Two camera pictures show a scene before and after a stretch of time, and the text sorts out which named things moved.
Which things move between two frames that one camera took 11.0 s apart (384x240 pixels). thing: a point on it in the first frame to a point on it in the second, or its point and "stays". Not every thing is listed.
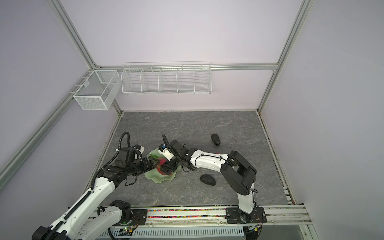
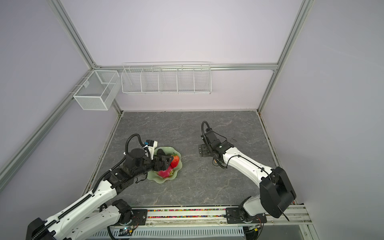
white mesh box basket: x=99 y=90 stays
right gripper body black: x=172 y=165 to x=206 y=152
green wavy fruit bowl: x=156 y=176 stays
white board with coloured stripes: x=295 y=215 stays
